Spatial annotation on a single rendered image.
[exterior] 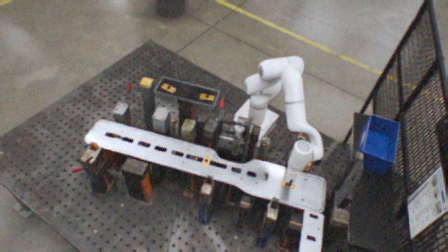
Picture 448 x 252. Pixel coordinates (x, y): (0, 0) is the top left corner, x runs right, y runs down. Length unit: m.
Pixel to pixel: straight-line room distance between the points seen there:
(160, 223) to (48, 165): 0.82
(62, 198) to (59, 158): 0.30
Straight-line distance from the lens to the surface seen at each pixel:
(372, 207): 2.01
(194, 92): 2.08
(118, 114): 2.15
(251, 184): 1.91
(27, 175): 2.49
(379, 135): 2.33
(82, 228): 2.19
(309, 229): 1.86
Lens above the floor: 2.63
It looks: 50 degrees down
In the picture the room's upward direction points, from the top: 6 degrees clockwise
